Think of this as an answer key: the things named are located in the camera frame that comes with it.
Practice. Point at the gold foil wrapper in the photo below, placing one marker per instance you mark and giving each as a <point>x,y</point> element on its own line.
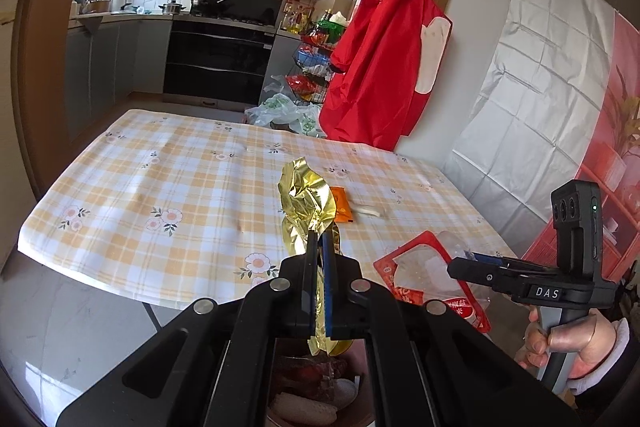
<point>305,197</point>

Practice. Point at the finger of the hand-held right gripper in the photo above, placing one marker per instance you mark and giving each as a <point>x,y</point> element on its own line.
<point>487,277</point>
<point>520,266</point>

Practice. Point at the black built-in oven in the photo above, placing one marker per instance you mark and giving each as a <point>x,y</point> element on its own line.
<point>220,62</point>

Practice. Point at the white wall sheet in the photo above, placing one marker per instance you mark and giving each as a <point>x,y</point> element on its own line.
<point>530,97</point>

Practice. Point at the yellow checked floral tablecloth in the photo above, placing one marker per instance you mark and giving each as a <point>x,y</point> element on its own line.
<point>175,177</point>

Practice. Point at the mauve plastic bin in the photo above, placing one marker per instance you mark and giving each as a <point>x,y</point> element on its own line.
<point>361,362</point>

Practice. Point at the cooking oil bottles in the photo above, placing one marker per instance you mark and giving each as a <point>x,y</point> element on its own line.
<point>296,17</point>

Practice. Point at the person's right hand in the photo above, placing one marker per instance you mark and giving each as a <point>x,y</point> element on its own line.
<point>590,342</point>

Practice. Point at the steel pot with lid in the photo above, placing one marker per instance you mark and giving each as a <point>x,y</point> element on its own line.
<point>172,8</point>

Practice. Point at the grey lower cabinets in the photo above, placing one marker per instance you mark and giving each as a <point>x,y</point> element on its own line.
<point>110,67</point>

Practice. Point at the red apron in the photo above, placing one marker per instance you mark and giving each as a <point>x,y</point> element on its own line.
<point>385,57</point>

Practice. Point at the orange packet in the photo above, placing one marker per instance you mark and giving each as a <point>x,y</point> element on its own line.
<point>341,206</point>

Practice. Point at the cardboard box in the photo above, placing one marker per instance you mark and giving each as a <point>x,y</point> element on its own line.
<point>334,9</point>

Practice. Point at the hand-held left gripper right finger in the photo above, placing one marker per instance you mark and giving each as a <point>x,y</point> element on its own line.
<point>329,297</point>

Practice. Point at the black wok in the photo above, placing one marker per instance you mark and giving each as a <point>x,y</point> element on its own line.
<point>210,6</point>

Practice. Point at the person's right forearm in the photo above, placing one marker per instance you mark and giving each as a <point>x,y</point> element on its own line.
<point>615,387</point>

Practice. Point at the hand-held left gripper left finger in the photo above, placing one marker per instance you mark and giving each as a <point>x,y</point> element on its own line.
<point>312,297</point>

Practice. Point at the wooden door frame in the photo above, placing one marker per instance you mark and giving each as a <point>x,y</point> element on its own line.
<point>40,57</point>

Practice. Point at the small white plastic piece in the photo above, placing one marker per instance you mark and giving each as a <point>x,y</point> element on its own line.
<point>367,211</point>

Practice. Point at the white green plastic bags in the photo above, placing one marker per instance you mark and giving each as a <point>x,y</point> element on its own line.
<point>285,114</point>

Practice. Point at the clear bag with red label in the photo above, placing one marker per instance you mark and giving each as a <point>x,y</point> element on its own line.
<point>420,267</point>

